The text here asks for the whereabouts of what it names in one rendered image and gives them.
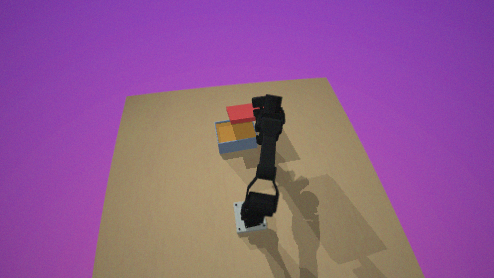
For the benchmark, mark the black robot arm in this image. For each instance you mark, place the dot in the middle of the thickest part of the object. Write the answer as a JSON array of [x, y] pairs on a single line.
[[270, 123]]

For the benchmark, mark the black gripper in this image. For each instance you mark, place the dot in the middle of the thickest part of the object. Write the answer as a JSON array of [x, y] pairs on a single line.
[[256, 103]]

